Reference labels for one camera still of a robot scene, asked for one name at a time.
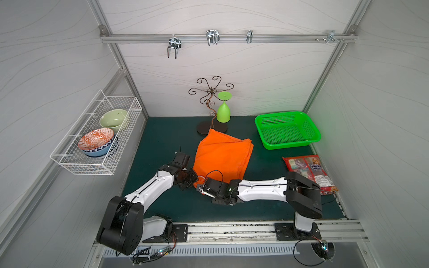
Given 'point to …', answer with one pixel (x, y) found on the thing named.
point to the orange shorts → (222, 157)
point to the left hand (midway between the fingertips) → (198, 180)
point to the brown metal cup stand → (211, 99)
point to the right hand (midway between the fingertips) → (215, 187)
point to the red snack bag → (311, 167)
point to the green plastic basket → (287, 130)
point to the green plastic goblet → (223, 112)
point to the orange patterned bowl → (97, 142)
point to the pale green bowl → (113, 119)
